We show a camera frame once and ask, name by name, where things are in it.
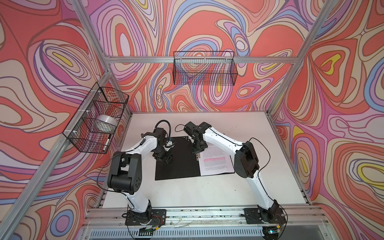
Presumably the printed paper sheet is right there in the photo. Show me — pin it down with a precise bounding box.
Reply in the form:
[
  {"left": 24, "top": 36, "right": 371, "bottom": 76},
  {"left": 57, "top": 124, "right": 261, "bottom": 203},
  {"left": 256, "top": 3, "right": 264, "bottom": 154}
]
[{"left": 198, "top": 143, "right": 235, "bottom": 176}]

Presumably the white folder black inside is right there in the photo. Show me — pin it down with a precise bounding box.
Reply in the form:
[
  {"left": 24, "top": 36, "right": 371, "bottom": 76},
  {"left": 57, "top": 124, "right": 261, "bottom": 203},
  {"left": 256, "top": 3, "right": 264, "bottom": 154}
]
[{"left": 154, "top": 136, "right": 235, "bottom": 181}]

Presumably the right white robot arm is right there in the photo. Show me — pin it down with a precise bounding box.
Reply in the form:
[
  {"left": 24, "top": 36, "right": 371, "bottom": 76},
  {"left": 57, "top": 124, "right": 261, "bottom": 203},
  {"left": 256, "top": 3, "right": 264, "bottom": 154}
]
[{"left": 184, "top": 122, "right": 280, "bottom": 222}]

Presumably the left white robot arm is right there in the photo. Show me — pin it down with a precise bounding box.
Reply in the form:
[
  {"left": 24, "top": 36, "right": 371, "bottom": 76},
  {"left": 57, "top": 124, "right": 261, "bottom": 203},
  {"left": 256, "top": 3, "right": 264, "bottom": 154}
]
[{"left": 107, "top": 133, "right": 176, "bottom": 219}]

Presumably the white marker pen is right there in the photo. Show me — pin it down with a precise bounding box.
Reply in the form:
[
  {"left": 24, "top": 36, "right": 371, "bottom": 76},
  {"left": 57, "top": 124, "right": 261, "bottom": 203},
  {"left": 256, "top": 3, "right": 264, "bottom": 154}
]
[{"left": 103, "top": 139, "right": 110, "bottom": 153}]

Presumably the silver tape roll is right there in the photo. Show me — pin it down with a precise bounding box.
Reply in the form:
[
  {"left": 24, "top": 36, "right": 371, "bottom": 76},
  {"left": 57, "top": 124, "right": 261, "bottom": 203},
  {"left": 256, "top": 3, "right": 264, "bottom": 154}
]
[{"left": 95, "top": 115, "right": 118, "bottom": 134}]

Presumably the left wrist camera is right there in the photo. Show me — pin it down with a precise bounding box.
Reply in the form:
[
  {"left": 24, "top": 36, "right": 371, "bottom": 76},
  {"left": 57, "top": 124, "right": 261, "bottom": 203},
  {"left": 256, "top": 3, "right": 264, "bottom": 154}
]
[{"left": 153, "top": 128, "right": 168, "bottom": 140}]

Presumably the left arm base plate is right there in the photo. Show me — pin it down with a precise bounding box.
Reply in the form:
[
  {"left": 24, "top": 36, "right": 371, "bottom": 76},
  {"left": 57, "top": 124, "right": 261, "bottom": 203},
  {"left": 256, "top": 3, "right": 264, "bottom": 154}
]
[{"left": 122, "top": 209, "right": 167, "bottom": 227}]

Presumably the black wire basket left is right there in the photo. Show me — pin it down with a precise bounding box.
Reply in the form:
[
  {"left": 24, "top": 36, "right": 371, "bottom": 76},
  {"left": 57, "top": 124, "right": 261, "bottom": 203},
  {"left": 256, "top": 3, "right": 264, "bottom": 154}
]
[{"left": 63, "top": 83, "right": 129, "bottom": 154}]

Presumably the black wire basket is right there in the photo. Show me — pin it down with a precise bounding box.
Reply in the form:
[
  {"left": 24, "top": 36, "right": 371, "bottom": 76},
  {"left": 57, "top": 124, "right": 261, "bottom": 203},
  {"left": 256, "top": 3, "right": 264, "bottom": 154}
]
[
  {"left": 173, "top": 50, "right": 238, "bottom": 86},
  {"left": 63, "top": 83, "right": 129, "bottom": 154}
]

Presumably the black wire basket back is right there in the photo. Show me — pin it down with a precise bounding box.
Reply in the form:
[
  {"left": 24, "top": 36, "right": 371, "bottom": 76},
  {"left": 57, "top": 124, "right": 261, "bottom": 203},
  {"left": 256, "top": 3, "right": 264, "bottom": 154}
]
[{"left": 173, "top": 50, "right": 238, "bottom": 86}]

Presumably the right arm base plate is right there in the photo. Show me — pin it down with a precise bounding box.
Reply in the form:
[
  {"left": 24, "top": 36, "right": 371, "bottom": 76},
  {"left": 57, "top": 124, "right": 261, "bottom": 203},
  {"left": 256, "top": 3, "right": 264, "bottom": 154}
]
[{"left": 241, "top": 208, "right": 287, "bottom": 225}]

